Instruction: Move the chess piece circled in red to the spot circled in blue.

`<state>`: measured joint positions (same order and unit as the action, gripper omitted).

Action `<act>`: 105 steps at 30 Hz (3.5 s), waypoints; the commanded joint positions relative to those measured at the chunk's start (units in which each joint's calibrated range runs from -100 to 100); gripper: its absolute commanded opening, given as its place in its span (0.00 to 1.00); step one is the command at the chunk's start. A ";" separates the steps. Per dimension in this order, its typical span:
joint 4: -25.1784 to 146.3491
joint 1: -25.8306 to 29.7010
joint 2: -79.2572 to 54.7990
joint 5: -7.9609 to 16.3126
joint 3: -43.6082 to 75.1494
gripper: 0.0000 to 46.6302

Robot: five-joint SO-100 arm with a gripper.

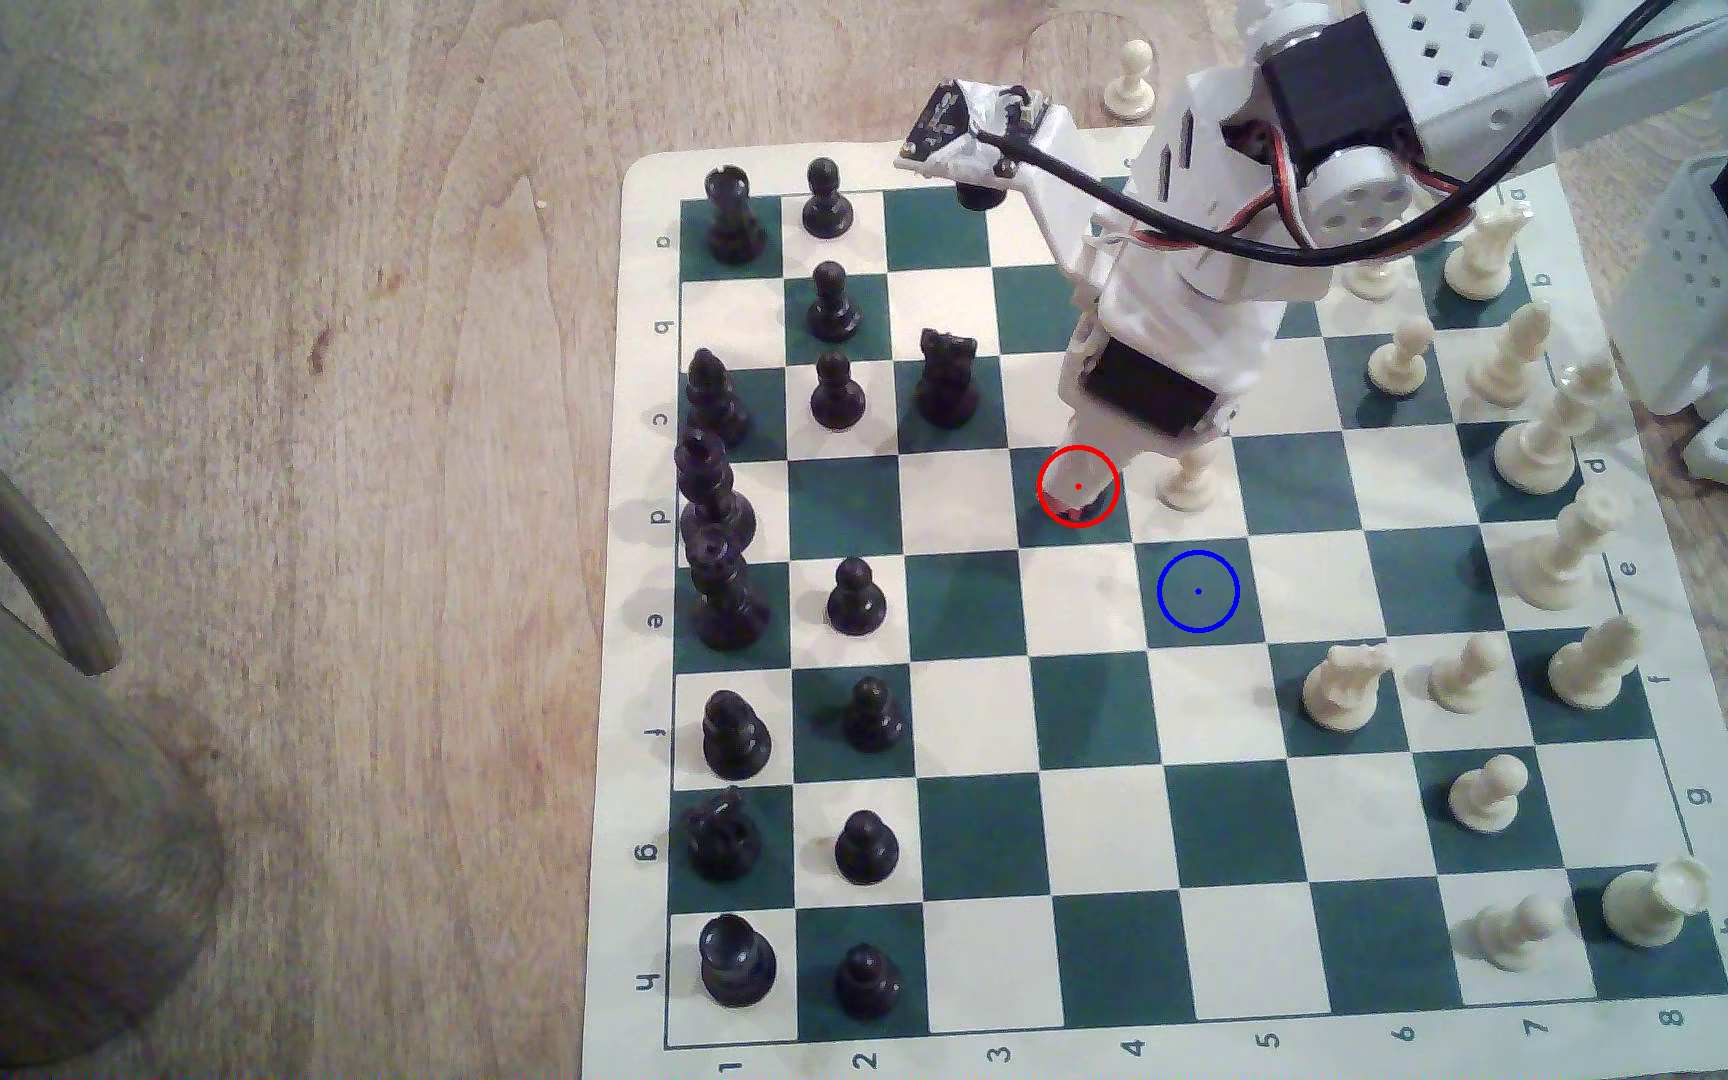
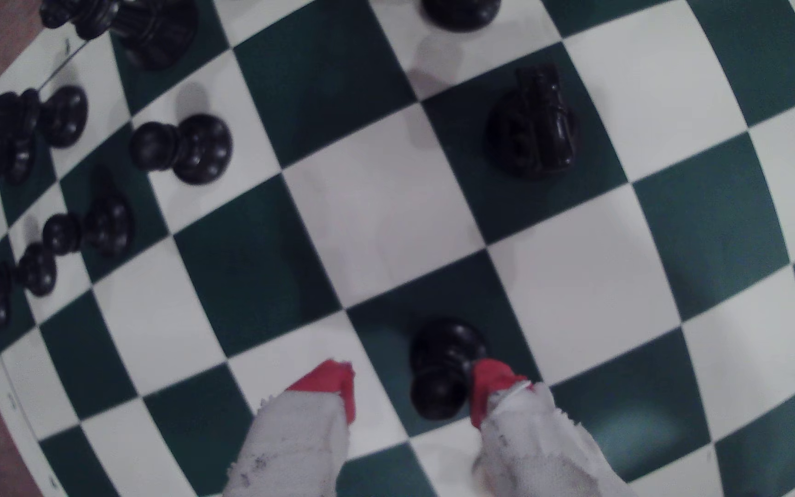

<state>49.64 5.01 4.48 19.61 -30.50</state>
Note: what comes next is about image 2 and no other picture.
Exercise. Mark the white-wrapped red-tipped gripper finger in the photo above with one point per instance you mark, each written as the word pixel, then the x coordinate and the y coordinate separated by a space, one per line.
pixel 294 449
pixel 535 449

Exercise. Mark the green and white chess board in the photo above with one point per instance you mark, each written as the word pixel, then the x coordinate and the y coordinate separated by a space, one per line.
pixel 384 214

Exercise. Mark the black chess knight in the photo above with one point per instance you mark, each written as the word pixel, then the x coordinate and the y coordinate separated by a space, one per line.
pixel 532 124

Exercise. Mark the large black chess piece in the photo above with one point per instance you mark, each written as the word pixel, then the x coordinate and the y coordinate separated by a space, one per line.
pixel 149 24

